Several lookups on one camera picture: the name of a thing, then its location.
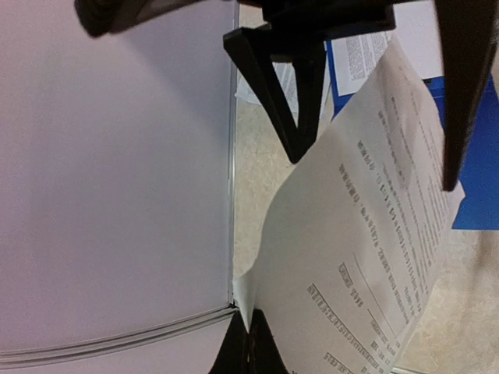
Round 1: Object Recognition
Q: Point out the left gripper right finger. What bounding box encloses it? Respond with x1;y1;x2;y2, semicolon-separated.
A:
249;309;289;374

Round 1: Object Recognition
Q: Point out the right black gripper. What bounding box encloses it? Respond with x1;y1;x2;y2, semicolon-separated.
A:
223;0;396;164

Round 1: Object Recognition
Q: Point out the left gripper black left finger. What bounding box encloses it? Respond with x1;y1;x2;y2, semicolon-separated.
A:
208;312;249;374

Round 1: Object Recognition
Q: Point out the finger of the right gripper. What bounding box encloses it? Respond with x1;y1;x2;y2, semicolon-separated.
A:
434;0;498;191

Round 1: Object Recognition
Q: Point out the printed paper sheet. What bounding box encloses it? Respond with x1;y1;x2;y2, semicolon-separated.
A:
235;62;331;123
235;38;465;373
331;0;445;97

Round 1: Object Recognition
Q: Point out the blue plastic folder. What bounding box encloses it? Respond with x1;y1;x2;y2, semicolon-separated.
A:
323;37;499;231

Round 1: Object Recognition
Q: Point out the left aluminium frame post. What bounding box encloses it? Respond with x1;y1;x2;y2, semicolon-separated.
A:
225;0;241;309

